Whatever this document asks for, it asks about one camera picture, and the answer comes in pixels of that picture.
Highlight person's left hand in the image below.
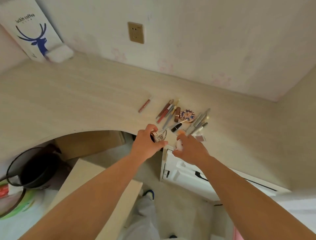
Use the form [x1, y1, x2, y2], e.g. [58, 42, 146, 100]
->
[130, 124, 169, 161]

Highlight person's right hand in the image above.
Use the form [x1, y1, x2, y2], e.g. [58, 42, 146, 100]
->
[172, 134, 210, 166]

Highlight white bottle with orange cap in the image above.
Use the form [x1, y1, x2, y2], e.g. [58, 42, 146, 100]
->
[175, 130, 186, 151]

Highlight silver eyelash curler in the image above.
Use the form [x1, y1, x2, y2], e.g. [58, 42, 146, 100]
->
[150, 129, 167, 143]

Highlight person's left forearm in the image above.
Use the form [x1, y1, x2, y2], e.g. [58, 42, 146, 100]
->
[18, 153, 146, 240]

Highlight person's right forearm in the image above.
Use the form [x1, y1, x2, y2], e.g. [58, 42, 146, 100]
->
[197, 156, 316, 240]

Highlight thin silver cosmetic brush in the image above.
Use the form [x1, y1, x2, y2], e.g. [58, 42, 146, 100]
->
[158, 120, 188, 133]

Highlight white open drawer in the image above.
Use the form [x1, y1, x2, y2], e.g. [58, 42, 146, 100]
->
[160, 145, 292, 202]

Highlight grey cosmetic pencil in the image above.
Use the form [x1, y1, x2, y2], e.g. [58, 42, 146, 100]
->
[162, 105, 176, 129]
[188, 108, 211, 131]
[185, 113, 206, 136]

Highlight red lip pen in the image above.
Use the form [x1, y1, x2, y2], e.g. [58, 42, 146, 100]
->
[157, 104, 175, 124]

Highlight white pen with black cap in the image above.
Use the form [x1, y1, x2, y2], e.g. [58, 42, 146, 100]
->
[191, 122, 209, 135]

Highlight dark red lip pencil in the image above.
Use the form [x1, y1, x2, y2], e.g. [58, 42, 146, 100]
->
[156, 99, 174, 119]

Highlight round patterned compact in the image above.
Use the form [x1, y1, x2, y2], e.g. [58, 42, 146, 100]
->
[179, 109, 196, 123]

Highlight gold-capped cosmetic pen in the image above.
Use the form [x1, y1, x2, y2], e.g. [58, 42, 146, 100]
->
[171, 99, 180, 116]

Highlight red glitter lip pencil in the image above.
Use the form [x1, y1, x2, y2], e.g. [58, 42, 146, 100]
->
[138, 99, 151, 114]

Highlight blue and white shoe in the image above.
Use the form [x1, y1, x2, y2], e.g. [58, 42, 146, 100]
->
[142, 189, 155, 201]

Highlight wooden under-desk cabinet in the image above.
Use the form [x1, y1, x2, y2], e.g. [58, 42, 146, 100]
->
[54, 130, 127, 161]

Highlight person's grey trousers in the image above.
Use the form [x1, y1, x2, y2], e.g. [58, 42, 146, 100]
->
[120, 195, 162, 240]

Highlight light wooden stool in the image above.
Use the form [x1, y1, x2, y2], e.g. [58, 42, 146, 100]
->
[44, 158, 144, 240]

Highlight black mesh trash bin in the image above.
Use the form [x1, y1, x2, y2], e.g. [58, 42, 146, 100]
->
[6, 143, 63, 190]

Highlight white tissue packet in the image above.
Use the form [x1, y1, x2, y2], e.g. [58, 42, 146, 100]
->
[45, 44, 75, 63]

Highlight colourful plastic bag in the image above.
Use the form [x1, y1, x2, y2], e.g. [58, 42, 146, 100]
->
[0, 178, 38, 220]

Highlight white paper bag blue deer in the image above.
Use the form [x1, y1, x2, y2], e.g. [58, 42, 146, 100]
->
[0, 0, 64, 62]

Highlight gold wall socket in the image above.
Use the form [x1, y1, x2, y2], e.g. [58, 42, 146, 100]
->
[128, 22, 145, 44]

